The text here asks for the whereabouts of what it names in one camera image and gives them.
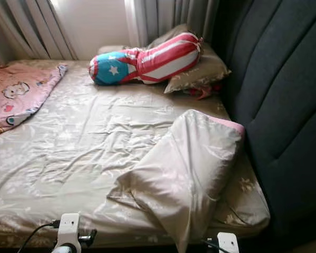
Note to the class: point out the small red cloth item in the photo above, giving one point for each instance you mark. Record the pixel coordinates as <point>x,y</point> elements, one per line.
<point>203,91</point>

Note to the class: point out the large beige pillow pink edge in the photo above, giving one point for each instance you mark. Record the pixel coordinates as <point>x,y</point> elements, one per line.
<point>184,174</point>

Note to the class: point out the small beige floral pillow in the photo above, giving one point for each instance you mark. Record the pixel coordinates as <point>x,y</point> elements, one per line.
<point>205,71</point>

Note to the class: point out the pink cartoon print blanket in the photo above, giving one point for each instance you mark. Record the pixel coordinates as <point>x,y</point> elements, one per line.
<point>16,95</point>

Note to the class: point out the grey pleated curtain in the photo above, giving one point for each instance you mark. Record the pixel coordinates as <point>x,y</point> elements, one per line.
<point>174,16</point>
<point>31,26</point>

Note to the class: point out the bed with beige floral sheet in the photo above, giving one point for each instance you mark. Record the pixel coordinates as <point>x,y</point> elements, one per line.
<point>73,158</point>

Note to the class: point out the dark grey padded headboard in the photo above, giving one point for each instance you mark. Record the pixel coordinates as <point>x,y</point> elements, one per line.
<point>279,79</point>

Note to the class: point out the stars and stripes bolster pillow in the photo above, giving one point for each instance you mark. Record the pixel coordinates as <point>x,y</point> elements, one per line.
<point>158,58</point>

